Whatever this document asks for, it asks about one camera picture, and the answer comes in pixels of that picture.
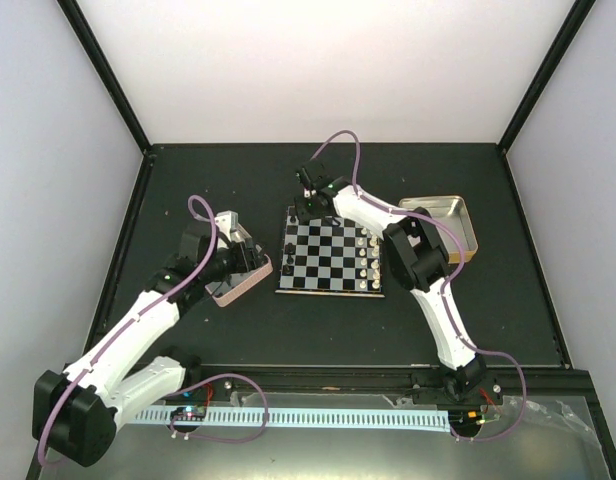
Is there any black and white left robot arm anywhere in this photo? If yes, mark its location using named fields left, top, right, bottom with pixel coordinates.
left=32, top=211, right=271, bottom=467

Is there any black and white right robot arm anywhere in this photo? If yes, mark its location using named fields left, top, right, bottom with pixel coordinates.
left=294, top=159, right=486, bottom=403

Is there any left circuit board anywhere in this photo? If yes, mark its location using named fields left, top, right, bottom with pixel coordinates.
left=170, top=405, right=207, bottom=422

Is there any circuit board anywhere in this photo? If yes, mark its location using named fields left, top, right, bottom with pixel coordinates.
left=448, top=410, right=501, bottom=428
left=170, top=405, right=207, bottom=422

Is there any right circuit board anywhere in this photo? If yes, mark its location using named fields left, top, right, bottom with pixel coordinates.
left=448, top=410, right=501, bottom=428

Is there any pink metal tin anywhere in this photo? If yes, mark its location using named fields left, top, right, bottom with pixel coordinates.
left=205, top=224, right=275, bottom=308

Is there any black and white chessboard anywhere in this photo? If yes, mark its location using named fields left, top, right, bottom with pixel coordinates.
left=276, top=206, right=384, bottom=298

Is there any gold metal tin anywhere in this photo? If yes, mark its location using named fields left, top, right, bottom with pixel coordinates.
left=398, top=195, right=479, bottom=263

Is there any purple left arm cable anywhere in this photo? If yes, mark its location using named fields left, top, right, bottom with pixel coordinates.
left=36, top=195, right=268, bottom=467

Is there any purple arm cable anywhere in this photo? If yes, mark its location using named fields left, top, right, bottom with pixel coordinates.
left=36, top=195, right=268, bottom=467
left=307, top=130, right=528, bottom=444

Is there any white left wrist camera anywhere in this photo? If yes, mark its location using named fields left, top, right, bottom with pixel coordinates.
left=215, top=210, right=245, bottom=248

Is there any light blue slotted cable duct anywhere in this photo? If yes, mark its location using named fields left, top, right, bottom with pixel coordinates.
left=130, top=405, right=451, bottom=433

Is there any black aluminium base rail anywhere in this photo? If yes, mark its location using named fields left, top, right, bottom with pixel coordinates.
left=177, top=363, right=594, bottom=401

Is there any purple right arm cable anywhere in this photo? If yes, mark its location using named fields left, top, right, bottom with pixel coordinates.
left=307, top=130, right=528, bottom=444

